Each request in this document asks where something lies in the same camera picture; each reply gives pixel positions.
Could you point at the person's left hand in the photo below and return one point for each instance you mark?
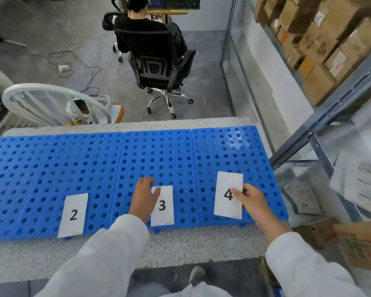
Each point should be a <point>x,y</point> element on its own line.
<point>143,201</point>

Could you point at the small yellow desk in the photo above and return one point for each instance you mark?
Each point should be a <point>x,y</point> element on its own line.
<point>170,11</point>

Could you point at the orange seat cushion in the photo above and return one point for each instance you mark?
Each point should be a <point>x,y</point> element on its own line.
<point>119,112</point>

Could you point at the person's right hand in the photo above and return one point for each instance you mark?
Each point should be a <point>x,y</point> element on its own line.
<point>256,207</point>

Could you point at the white number card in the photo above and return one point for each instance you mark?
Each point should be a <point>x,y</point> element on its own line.
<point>225,194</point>
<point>164,207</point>
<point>73,214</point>

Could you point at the blue crate with paper sign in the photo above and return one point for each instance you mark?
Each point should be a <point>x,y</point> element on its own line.
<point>156,2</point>

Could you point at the white power strip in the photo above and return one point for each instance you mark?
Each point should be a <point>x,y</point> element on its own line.
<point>63,68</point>

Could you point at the black crate with paper sign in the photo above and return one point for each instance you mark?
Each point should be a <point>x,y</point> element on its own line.
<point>182,2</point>

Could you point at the white paper sheets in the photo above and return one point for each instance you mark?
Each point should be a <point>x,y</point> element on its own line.
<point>106,114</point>

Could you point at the person's left leg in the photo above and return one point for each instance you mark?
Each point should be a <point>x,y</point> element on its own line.
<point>148,290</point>

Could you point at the person's right forearm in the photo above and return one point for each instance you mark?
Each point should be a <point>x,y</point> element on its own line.
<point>300,266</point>

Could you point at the person's white right shoe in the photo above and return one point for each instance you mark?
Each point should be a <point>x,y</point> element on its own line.
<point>197,275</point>

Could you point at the black mesh office chair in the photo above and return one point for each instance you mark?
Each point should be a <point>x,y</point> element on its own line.
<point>106,23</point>

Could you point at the small brown box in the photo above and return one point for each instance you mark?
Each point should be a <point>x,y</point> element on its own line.
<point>315,233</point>

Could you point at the person's left forearm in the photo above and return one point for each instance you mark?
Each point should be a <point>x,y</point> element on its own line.
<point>105,259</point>

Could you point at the stack of brown cardboard boxes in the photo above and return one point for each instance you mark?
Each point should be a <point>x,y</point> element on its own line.
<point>321,37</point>

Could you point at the black office chair patterned back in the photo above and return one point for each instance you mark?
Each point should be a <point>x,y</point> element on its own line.
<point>154,55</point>

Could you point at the white headset device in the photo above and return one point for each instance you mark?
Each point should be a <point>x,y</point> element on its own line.
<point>80,105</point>

